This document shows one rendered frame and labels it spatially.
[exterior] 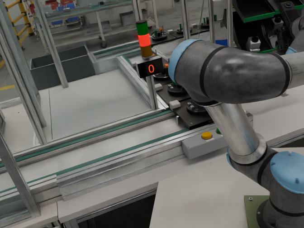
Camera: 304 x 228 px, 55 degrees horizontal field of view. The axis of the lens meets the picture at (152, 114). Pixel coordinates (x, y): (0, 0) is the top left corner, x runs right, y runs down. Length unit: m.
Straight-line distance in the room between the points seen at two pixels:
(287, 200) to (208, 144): 0.45
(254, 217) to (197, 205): 0.20
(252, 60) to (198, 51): 0.12
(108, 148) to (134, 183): 0.24
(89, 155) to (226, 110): 0.79
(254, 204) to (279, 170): 0.25
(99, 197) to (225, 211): 0.49
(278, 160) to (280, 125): 0.63
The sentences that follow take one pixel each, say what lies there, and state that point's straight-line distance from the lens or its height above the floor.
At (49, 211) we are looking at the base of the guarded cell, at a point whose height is 0.86.
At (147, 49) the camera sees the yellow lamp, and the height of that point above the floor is 1.29.
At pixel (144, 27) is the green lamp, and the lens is 1.32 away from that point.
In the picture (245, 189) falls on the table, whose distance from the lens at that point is 1.17.
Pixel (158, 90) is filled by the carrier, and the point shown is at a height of 0.97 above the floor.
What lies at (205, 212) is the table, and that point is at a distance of 1.09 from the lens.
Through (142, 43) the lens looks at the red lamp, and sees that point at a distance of 1.34.
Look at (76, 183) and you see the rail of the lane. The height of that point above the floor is 0.93.
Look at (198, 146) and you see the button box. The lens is 1.22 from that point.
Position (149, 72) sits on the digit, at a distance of 1.37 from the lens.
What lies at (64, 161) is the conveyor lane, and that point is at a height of 0.92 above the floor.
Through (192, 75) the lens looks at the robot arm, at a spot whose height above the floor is 1.44.
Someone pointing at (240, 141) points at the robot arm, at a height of 1.18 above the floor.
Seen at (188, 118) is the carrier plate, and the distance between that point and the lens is 1.38.
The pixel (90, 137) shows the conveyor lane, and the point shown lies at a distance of 1.44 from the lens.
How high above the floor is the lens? 1.69
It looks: 29 degrees down
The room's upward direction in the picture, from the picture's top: 11 degrees counter-clockwise
